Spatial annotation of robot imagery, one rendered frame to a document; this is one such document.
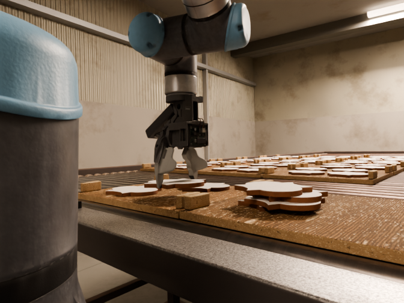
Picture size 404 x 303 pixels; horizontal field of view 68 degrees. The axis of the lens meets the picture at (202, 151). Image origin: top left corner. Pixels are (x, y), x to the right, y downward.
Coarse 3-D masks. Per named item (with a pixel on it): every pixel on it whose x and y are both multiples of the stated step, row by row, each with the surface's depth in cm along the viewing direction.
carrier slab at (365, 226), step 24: (192, 216) 55; (216, 216) 51; (240, 216) 51; (264, 216) 51; (288, 216) 50; (312, 216) 50; (336, 216) 50; (360, 216) 49; (384, 216) 49; (288, 240) 42; (312, 240) 40; (336, 240) 38; (360, 240) 37; (384, 240) 37
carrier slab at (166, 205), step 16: (80, 192) 84; (96, 192) 83; (160, 192) 80; (176, 192) 80; (208, 192) 79; (224, 192) 78; (240, 192) 77; (128, 208) 68; (144, 208) 64; (160, 208) 60; (176, 208) 59
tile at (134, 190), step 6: (126, 186) 87; (132, 186) 86; (138, 186) 86; (108, 192) 79; (114, 192) 78; (120, 192) 76; (126, 192) 75; (132, 192) 76; (138, 192) 75; (144, 192) 76; (150, 192) 76; (156, 192) 78
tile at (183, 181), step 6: (168, 180) 73; (174, 180) 72; (180, 180) 72; (186, 180) 71; (192, 180) 70; (198, 180) 69; (204, 180) 73; (144, 186) 68; (150, 186) 68; (156, 186) 67; (162, 186) 66; (168, 186) 64; (174, 186) 65; (180, 186) 64; (186, 186) 64; (192, 186) 65; (198, 186) 65
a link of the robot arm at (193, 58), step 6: (186, 60) 65; (192, 60) 66; (168, 66) 66; (174, 66) 65; (180, 66) 65; (186, 66) 65; (192, 66) 66; (168, 72) 66; (174, 72) 65; (180, 72) 65; (186, 72) 65; (192, 72) 66
